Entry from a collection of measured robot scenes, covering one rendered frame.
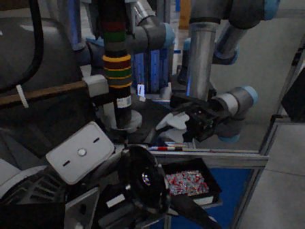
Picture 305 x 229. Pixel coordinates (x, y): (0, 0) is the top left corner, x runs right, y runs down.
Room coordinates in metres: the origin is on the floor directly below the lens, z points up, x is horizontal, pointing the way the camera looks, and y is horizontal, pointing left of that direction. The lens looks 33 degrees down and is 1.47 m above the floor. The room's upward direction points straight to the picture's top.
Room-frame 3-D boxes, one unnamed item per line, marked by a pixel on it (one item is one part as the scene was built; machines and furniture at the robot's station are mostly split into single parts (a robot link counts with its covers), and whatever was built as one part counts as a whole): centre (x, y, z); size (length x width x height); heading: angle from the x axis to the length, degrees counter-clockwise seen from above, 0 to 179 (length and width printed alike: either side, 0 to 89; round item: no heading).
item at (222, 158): (0.66, -0.06, 0.82); 0.90 x 0.04 x 0.08; 88
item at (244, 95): (0.55, -0.27, 1.17); 0.11 x 0.08 x 0.09; 125
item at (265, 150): (0.64, -0.49, 0.96); 0.03 x 0.03 x 0.20; 88
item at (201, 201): (0.49, -0.12, 0.85); 0.22 x 0.17 x 0.07; 103
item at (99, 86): (0.30, 0.06, 1.31); 0.09 x 0.07 x 0.10; 123
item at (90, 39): (1.05, 0.29, 1.20); 0.13 x 0.12 x 0.14; 126
